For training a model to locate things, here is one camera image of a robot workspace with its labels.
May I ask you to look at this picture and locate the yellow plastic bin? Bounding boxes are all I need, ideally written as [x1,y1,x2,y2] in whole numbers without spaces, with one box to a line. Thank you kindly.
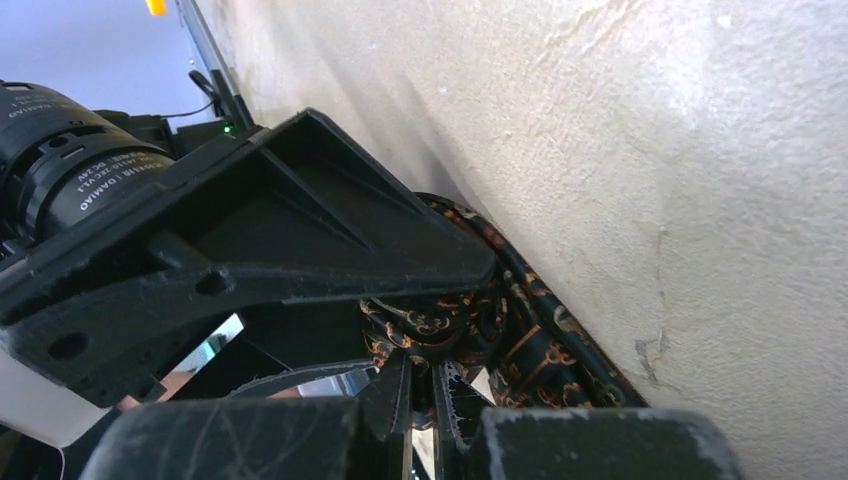
[145,0,168,16]

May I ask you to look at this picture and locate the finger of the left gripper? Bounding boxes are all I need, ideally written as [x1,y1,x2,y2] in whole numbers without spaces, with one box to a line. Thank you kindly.
[1,109,495,407]

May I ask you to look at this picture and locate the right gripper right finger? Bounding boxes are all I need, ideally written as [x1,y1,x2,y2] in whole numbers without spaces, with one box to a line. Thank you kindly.
[431,363,745,479]

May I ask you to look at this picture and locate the dark brown patterned tie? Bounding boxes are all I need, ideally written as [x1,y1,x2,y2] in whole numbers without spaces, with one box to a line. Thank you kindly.
[359,192,648,430]

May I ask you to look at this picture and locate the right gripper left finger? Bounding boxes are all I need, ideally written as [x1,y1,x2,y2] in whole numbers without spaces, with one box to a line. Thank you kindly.
[81,351,412,479]

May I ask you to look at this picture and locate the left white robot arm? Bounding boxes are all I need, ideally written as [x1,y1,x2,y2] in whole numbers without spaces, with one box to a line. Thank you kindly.
[1,83,495,408]

